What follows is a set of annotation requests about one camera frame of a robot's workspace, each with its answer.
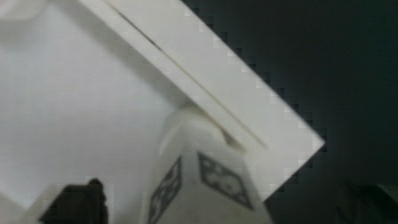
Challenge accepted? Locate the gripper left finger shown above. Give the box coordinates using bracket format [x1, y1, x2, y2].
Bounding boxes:
[23, 178, 108, 224]

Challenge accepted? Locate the white square table top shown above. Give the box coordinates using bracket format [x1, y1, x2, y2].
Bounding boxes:
[0, 0, 323, 224]

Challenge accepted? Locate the white table leg with tag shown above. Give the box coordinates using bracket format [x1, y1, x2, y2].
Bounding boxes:
[139, 107, 274, 224]

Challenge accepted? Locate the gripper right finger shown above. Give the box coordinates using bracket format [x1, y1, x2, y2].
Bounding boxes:
[334, 182, 398, 224]

